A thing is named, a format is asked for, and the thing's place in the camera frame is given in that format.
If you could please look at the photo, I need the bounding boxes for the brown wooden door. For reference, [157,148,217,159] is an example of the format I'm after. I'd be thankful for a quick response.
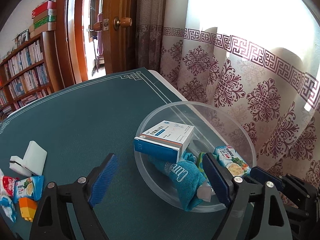
[102,0,137,74]

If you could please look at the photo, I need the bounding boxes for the wooden door frame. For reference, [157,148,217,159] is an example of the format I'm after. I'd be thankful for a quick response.
[55,0,88,87]

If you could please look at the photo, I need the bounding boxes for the wooden bookshelf with books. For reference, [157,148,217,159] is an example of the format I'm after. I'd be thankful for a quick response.
[1,31,65,120]

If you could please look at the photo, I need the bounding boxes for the teal table mat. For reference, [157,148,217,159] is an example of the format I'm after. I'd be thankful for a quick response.
[1,68,225,239]

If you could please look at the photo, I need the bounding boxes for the clear plastic bowl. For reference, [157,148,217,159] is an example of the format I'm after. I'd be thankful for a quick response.
[135,101,257,208]

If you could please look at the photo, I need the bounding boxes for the green packet in bowl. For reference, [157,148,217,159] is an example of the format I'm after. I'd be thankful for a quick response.
[196,152,207,179]

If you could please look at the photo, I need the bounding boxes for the orange yellow toy brick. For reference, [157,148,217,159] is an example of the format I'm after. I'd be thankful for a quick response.
[18,197,37,222]

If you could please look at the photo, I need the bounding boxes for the white sponge block black stripe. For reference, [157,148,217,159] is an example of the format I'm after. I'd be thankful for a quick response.
[22,140,47,176]

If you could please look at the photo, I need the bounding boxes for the blue white medicine box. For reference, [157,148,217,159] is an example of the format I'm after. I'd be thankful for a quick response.
[134,120,194,164]

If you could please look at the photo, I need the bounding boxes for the blue noodle snack packet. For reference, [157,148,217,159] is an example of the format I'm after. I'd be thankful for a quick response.
[213,145,251,177]

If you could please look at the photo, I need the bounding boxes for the red white tissue packet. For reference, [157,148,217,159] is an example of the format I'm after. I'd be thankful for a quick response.
[0,170,18,198]

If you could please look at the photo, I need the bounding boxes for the teal knit cloth pouch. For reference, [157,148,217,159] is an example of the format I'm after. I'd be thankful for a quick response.
[148,151,212,211]

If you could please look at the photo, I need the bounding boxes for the patterned white maroon curtain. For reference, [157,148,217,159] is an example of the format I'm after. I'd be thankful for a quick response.
[136,0,319,187]

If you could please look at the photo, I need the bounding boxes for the stacked boxes on bookshelf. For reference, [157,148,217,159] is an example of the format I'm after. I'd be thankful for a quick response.
[29,0,56,38]

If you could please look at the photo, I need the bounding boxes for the brass wooden door knob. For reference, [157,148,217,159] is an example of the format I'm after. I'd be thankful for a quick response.
[113,17,132,30]

